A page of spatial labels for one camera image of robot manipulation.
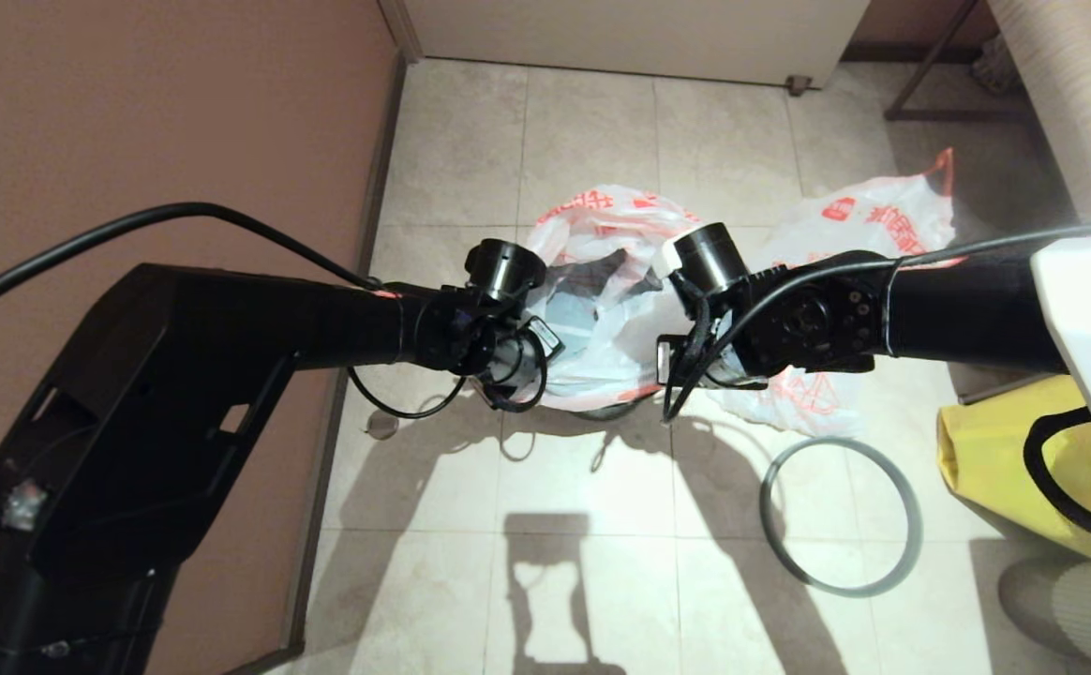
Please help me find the white red-printed plastic bag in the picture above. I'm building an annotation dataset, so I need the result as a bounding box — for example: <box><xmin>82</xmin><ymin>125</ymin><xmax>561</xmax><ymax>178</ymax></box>
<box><xmin>522</xmin><ymin>185</ymin><xmax>708</xmax><ymax>415</ymax></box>
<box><xmin>705</xmin><ymin>147</ymin><xmax>959</xmax><ymax>440</ymax></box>

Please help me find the grey trash can ring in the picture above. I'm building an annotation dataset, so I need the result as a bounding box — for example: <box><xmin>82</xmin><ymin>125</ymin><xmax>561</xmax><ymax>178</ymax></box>
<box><xmin>759</xmin><ymin>436</ymin><xmax>923</xmax><ymax>599</ymax></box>

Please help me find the grey round trash bin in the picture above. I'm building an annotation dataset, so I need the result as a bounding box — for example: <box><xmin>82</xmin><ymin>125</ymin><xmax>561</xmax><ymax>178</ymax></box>
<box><xmin>578</xmin><ymin>396</ymin><xmax>664</xmax><ymax>423</ymax></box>

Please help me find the yellow fabric bag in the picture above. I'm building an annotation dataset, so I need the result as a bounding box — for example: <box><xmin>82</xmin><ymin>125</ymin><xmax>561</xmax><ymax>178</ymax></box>
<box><xmin>937</xmin><ymin>375</ymin><xmax>1091</xmax><ymax>566</ymax></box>

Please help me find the white door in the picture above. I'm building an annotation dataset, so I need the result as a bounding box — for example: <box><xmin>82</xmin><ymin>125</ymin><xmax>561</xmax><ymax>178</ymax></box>
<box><xmin>403</xmin><ymin>0</ymin><xmax>873</xmax><ymax>93</ymax></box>

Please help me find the small woven basket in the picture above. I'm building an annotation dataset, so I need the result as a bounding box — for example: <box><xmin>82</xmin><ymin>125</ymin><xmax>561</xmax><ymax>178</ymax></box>
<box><xmin>969</xmin><ymin>42</ymin><xmax>1015</xmax><ymax>98</ymax></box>

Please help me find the beige striped upholstered seat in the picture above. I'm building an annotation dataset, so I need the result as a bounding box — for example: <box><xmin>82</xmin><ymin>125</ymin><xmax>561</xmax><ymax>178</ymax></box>
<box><xmin>981</xmin><ymin>0</ymin><xmax>1091</xmax><ymax>226</ymax></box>

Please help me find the grey ribbed round object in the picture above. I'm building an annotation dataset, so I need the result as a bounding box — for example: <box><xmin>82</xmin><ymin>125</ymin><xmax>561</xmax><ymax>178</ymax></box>
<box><xmin>995</xmin><ymin>558</ymin><xmax>1091</xmax><ymax>675</ymax></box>

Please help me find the dark metal furniture frame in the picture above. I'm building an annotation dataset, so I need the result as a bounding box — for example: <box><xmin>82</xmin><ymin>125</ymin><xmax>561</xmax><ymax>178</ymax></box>
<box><xmin>881</xmin><ymin>0</ymin><xmax>1024</xmax><ymax>123</ymax></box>

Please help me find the dark furniture frame bar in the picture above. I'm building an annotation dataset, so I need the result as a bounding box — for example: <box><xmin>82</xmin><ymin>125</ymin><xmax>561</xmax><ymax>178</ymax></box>
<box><xmin>958</xmin><ymin>375</ymin><xmax>1034</xmax><ymax>406</ymax></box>

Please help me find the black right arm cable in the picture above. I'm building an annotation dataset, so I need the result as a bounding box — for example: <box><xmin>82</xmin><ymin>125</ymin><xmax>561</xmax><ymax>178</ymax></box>
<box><xmin>663</xmin><ymin>220</ymin><xmax>1091</xmax><ymax>547</ymax></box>

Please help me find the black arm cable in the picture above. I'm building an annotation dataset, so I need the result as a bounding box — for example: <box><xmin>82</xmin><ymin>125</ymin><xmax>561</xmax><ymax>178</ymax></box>
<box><xmin>663</xmin><ymin>220</ymin><xmax>1091</xmax><ymax>547</ymax></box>
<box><xmin>0</xmin><ymin>202</ymin><xmax>551</xmax><ymax>675</ymax></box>

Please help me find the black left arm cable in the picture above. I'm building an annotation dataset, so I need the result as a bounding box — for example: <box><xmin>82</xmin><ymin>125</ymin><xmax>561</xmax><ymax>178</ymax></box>
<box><xmin>0</xmin><ymin>202</ymin><xmax>551</xmax><ymax>675</ymax></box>

